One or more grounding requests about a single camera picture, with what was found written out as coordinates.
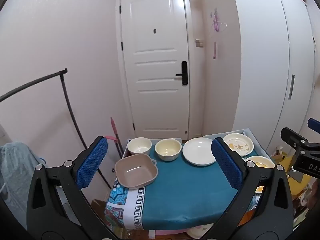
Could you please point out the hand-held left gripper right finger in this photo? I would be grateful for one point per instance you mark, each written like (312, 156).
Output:
(226, 160)

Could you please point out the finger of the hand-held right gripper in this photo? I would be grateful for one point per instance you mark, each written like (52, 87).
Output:
(291, 136)
(314, 124)

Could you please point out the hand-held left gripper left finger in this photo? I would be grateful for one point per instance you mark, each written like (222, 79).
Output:
(93, 160)

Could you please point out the white plate with yellow print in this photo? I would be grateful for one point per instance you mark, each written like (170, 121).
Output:
(237, 143)

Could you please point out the plain white plate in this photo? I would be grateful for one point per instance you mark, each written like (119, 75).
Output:
(197, 151)

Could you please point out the large white plastic tray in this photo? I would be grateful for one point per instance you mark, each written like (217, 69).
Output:
(261, 146)

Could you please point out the white bowl yellow inside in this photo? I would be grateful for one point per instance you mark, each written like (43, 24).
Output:
(260, 161)

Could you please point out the brown cardboard box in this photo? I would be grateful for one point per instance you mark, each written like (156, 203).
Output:
(98, 205)

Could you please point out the white ceramic bowl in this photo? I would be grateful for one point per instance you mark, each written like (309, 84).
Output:
(138, 146)

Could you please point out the teal patterned tablecloth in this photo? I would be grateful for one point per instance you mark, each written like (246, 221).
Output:
(187, 195)

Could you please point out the cream ceramic bowl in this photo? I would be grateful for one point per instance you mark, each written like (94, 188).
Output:
(167, 150)

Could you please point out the white wardrobe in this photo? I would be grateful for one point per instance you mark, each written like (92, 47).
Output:
(262, 67)

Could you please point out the black clothes rack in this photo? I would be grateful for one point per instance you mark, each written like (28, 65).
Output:
(65, 90)

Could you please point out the white round dish with pink print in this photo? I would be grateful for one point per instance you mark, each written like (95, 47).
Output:
(198, 232)

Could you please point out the grey-blue garment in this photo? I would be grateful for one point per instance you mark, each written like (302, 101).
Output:
(15, 162)

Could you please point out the white panelled door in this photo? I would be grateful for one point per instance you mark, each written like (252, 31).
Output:
(155, 92)

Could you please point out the pink wall strip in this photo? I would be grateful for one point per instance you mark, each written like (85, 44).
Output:
(214, 51)

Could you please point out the grey wall switch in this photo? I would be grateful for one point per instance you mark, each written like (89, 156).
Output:
(199, 43)

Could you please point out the pink wall hook decoration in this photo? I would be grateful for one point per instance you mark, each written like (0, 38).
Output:
(217, 20)

